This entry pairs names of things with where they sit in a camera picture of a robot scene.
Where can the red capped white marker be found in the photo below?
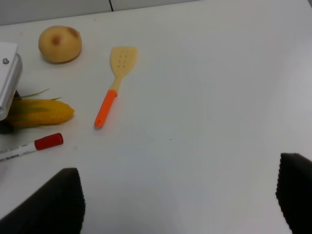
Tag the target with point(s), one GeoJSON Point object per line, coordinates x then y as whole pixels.
{"type": "Point", "coordinates": [37, 145]}

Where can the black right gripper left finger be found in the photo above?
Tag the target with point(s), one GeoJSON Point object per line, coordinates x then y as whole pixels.
{"type": "Point", "coordinates": [57, 207]}

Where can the yellow corn cob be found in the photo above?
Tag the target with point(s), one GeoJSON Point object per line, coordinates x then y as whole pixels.
{"type": "Point", "coordinates": [28, 112]}

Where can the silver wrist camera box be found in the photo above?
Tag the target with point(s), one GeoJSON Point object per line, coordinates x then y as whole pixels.
{"type": "Point", "coordinates": [10, 71]}

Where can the yellow spatula orange handle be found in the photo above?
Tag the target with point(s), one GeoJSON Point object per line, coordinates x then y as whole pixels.
{"type": "Point", "coordinates": [122, 60]}

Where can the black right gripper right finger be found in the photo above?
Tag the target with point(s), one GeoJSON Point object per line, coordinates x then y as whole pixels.
{"type": "Point", "coordinates": [294, 192]}

